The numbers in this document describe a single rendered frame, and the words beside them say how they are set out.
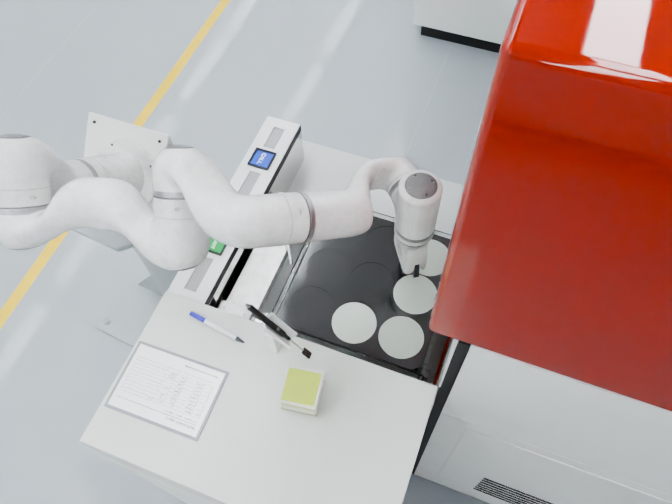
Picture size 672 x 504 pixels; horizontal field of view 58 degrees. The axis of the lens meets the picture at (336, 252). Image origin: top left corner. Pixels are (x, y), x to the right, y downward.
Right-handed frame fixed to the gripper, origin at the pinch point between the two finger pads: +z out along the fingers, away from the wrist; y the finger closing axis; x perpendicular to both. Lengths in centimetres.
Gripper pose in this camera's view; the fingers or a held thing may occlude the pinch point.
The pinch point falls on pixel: (408, 266)
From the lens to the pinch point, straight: 142.6
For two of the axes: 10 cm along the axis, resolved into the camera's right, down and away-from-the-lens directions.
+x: 9.8, -2.0, 0.8
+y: 2.1, 8.4, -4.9
